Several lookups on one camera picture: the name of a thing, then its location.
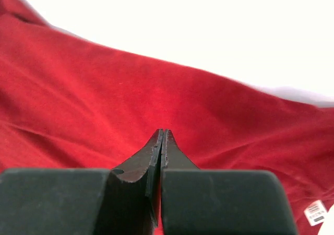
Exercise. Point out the red t-shirt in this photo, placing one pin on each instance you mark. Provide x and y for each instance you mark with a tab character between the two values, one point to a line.
70	103

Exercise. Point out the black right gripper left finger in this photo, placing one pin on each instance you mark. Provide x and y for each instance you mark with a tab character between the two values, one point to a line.
122	200

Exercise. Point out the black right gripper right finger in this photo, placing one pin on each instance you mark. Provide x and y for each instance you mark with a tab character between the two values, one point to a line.
198	201

